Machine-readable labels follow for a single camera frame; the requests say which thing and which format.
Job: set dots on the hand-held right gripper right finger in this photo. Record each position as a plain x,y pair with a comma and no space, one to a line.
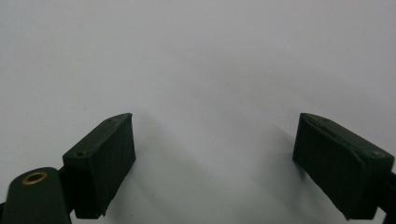
339,165

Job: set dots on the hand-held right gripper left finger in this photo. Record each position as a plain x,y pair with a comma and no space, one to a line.
99,165

